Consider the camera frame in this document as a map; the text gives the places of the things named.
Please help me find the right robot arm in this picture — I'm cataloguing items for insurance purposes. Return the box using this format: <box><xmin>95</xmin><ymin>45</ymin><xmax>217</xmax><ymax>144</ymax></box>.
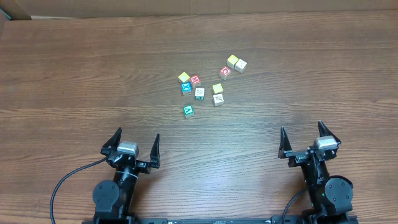
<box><xmin>278</xmin><ymin>120</ymin><xmax>359</xmax><ymax>224</ymax></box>

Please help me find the blue block letter X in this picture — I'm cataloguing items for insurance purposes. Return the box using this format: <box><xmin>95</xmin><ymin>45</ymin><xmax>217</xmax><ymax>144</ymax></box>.
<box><xmin>181</xmin><ymin>83</ymin><xmax>192</xmax><ymax>95</ymax></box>

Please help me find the yellow block far right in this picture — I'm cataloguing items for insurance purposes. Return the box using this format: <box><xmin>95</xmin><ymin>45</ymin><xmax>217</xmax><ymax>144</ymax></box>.
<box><xmin>226</xmin><ymin>54</ymin><xmax>239</xmax><ymax>69</ymax></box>

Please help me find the yellow block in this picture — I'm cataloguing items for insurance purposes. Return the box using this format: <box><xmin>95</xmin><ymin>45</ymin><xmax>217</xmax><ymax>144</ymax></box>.
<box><xmin>212</xmin><ymin>83</ymin><xmax>223</xmax><ymax>95</ymax></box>
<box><xmin>226</xmin><ymin>54</ymin><xmax>239</xmax><ymax>69</ymax></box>

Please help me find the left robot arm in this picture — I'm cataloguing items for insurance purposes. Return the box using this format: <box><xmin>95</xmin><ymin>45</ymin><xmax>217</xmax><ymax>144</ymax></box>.
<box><xmin>93</xmin><ymin>128</ymin><xmax>160</xmax><ymax>224</ymax></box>

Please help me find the red block letter C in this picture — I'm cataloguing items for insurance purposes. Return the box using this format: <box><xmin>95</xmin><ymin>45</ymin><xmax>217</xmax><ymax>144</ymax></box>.
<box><xmin>220</xmin><ymin>66</ymin><xmax>232</xmax><ymax>80</ymax></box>

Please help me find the plain wooden block far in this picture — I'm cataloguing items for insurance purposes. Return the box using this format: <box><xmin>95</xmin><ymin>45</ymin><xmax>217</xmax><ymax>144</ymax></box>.
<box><xmin>234</xmin><ymin>59</ymin><xmax>247</xmax><ymax>73</ymax></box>

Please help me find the wooden block leaf picture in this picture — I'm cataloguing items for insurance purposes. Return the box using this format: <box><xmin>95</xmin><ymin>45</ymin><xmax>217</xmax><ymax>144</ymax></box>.
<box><xmin>213</xmin><ymin>93</ymin><xmax>224</xmax><ymax>106</ymax></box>

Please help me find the red block letter M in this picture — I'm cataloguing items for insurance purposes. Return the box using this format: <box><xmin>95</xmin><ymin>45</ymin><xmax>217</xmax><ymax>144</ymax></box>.
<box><xmin>190</xmin><ymin>75</ymin><xmax>201</xmax><ymax>88</ymax></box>

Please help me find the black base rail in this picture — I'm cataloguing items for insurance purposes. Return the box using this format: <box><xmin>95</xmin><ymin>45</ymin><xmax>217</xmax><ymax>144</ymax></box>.
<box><xmin>82</xmin><ymin>215</ymin><xmax>359</xmax><ymax>224</ymax></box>

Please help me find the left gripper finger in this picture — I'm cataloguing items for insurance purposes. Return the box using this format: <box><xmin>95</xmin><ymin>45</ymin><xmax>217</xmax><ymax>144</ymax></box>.
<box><xmin>150</xmin><ymin>134</ymin><xmax>160</xmax><ymax>169</ymax></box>
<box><xmin>102</xmin><ymin>127</ymin><xmax>122</xmax><ymax>151</ymax></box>

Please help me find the green block letter V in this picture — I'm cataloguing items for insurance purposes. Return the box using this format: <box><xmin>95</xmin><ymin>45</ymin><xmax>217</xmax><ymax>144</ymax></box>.
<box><xmin>183</xmin><ymin>105</ymin><xmax>195</xmax><ymax>118</ymax></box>

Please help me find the wooden block letter W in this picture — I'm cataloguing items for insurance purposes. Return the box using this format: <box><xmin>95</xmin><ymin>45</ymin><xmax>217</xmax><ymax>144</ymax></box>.
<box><xmin>195</xmin><ymin>87</ymin><xmax>205</xmax><ymax>100</ymax></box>

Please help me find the yellow block centre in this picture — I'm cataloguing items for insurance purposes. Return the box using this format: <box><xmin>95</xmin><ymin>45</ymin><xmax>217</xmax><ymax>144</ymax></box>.
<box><xmin>212</xmin><ymin>83</ymin><xmax>223</xmax><ymax>95</ymax></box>

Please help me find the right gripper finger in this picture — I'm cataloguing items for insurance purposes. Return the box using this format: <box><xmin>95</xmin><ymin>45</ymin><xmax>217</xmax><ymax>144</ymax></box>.
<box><xmin>279</xmin><ymin>127</ymin><xmax>292</xmax><ymax>156</ymax></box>
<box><xmin>318</xmin><ymin>120</ymin><xmax>339</xmax><ymax>142</ymax></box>

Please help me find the yellow block letter G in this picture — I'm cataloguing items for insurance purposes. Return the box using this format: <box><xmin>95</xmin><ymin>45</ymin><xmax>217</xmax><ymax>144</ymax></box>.
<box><xmin>178</xmin><ymin>72</ymin><xmax>190</xmax><ymax>83</ymax></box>

